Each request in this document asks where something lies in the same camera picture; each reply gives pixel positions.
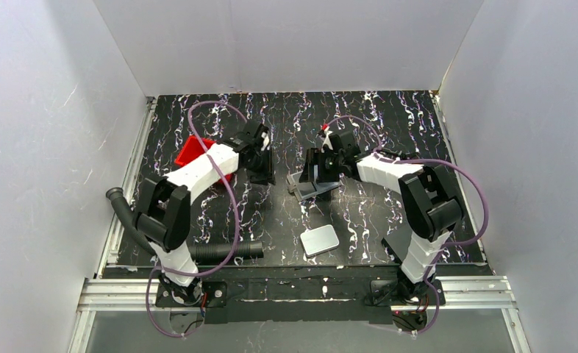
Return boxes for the grey leather card holder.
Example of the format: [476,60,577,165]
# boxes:
[286,172,340,202]

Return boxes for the red plastic bin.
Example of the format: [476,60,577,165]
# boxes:
[175,135,233,182]

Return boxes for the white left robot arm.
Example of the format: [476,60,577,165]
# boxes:
[132,121,275,287]

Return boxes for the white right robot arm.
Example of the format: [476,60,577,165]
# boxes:
[296,127,465,284]

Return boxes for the silver metal tin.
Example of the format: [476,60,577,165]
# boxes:
[299,224,340,257]

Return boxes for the black flat plate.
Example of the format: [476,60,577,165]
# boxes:
[381,224,413,264]

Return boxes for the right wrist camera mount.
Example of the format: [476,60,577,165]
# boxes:
[318,124,334,152]

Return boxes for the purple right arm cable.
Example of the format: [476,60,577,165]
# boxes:
[325,115,490,337]

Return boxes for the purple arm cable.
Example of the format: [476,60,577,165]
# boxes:
[325,115,490,337]
[144,101,249,339]

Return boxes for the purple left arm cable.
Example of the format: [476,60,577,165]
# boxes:
[144,101,249,339]

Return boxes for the black corrugated hose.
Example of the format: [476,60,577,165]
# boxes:
[105,187,264,260]

